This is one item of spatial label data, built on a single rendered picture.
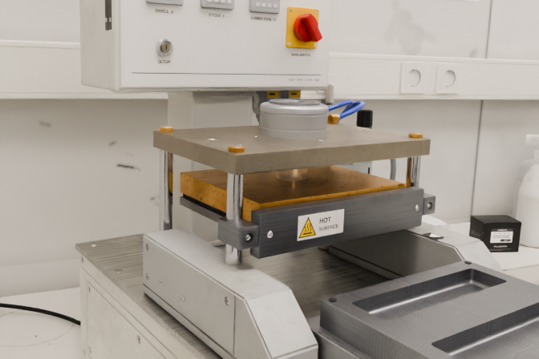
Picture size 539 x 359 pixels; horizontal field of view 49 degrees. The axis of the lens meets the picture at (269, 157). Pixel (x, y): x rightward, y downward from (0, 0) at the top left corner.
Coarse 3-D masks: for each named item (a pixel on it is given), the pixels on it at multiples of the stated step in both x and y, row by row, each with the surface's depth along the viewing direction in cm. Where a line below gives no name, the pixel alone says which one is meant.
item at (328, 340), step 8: (312, 320) 52; (312, 328) 51; (320, 328) 51; (320, 336) 50; (328, 336) 50; (336, 336) 50; (320, 344) 50; (328, 344) 49; (336, 344) 48; (344, 344) 48; (320, 352) 50; (328, 352) 49; (336, 352) 48; (344, 352) 47; (352, 352) 47; (360, 352) 47
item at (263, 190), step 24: (312, 168) 76; (336, 168) 76; (192, 192) 68; (216, 192) 64; (264, 192) 62; (288, 192) 62; (312, 192) 62; (336, 192) 63; (360, 192) 65; (216, 216) 64
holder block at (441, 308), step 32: (384, 288) 54; (416, 288) 55; (448, 288) 58; (480, 288) 58; (512, 288) 55; (320, 320) 51; (352, 320) 48; (384, 320) 51; (416, 320) 47; (448, 320) 48; (480, 320) 48; (512, 320) 50; (384, 352) 45; (416, 352) 42; (448, 352) 45; (480, 352) 46; (512, 352) 46
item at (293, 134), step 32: (160, 128) 67; (192, 128) 71; (224, 128) 72; (256, 128) 73; (288, 128) 65; (320, 128) 66; (352, 128) 77; (224, 160) 56; (256, 160) 55; (288, 160) 58; (320, 160) 60; (352, 160) 63
